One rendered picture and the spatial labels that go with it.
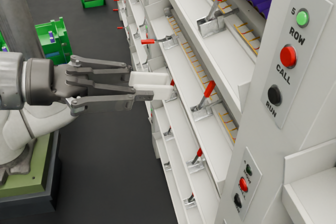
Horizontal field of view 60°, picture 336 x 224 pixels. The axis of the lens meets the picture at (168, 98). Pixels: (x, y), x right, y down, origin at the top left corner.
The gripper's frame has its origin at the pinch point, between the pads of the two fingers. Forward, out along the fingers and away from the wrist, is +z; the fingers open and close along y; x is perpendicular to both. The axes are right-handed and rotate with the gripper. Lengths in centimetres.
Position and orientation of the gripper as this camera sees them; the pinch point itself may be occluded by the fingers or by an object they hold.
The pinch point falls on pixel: (151, 85)
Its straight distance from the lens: 52.6
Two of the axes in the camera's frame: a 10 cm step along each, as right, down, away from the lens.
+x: 2.4, -7.4, -6.3
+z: 9.4, 0.2, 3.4
